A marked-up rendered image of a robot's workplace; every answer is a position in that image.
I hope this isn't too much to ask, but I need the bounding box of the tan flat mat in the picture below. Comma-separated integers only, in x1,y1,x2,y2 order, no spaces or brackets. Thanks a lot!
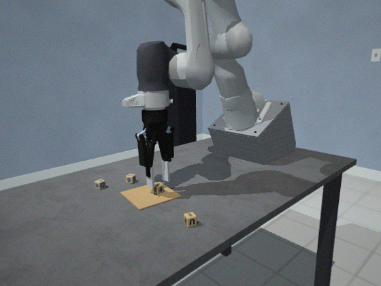
120,185,182,210

